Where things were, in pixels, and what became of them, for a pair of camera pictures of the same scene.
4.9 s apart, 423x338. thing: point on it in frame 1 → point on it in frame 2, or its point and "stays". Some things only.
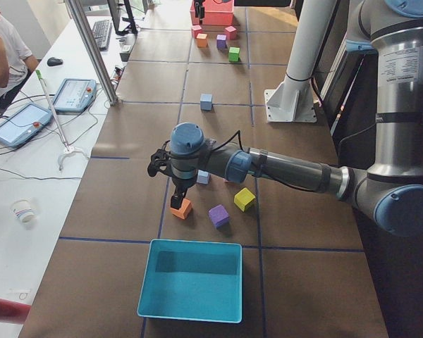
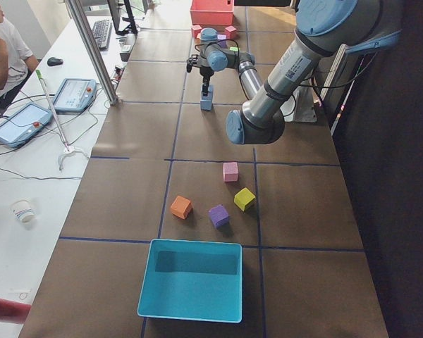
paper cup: x=22 y=208 stays
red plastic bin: x=215 y=13 stays
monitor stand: x=131 y=29 stays
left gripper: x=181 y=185 → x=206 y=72
